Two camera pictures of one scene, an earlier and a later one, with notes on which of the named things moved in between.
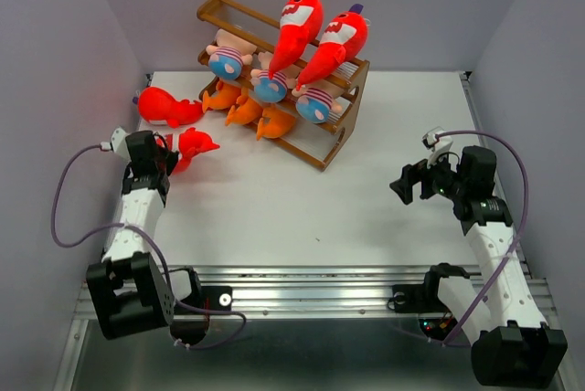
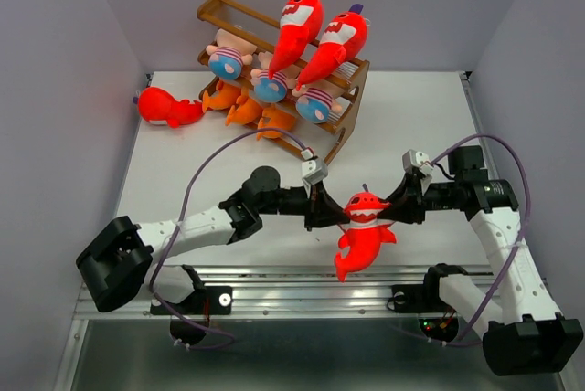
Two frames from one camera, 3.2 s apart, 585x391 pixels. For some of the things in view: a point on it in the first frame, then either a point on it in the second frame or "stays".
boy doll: x=229 y=54 stays
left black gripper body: x=167 y=160 to x=313 y=206
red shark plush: x=190 y=142 to x=364 y=230
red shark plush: x=343 y=39 stays
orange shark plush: x=226 y=96 stays
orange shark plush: x=275 y=123 stays
